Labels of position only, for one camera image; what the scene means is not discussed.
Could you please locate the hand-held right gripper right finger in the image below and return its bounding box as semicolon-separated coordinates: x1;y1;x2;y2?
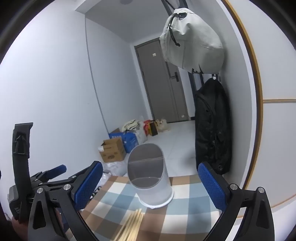
197;161;275;241

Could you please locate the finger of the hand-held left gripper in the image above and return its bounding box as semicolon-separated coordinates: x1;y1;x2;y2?
30;164;77;186

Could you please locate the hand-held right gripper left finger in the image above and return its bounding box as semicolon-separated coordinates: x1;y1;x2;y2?
27;161;104;241

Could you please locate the pile of wooden chopsticks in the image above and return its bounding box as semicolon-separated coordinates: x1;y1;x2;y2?
115;208;145;241

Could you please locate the translucent plastic utensil holder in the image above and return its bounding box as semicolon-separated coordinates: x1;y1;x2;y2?
127;143;174;208

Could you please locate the white printed plastic bag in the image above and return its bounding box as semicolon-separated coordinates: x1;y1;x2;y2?
91;173;110;200

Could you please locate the grey poly mailer bag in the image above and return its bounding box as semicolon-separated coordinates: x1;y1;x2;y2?
103;160;128;177

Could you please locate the checkered tablecloth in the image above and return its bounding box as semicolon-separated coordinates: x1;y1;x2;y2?
76;173;234;241

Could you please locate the brown cardboard box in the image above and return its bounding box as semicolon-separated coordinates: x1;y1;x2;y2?
100;137;127;163

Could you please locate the blue cardboard box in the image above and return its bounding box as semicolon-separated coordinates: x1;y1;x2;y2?
109;127;139;153

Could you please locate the black hanging bag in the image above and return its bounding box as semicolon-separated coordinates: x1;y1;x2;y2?
194;77;232;175

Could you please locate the tall white plastic bag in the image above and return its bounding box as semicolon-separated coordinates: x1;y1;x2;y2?
134;127;148;144

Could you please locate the cream cloth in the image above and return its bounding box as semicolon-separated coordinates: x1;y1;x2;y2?
122;119;141;133

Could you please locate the beige plastic bag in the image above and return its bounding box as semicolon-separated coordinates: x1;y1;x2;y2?
156;119;167;132

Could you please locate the grey door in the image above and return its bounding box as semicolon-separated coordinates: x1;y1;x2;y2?
134;38;191;124

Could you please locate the white panel wooden trim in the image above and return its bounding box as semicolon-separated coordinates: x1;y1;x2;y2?
223;0;296;218

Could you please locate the grey canvas bag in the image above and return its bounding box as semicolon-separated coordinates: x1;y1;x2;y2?
159;8;225;71

